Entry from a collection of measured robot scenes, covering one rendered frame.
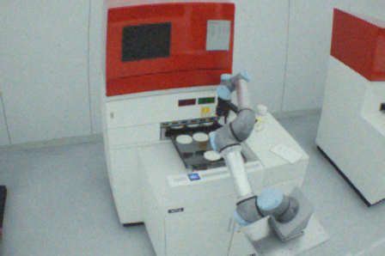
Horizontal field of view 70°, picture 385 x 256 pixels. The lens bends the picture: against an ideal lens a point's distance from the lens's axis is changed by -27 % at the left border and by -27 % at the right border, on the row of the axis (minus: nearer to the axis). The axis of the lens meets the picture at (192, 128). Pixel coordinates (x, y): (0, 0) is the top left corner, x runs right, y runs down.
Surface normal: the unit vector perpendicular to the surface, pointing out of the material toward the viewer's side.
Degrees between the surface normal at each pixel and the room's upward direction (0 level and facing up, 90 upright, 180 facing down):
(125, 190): 90
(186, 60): 90
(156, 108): 90
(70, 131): 90
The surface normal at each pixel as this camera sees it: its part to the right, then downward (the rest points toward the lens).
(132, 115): 0.30, 0.48
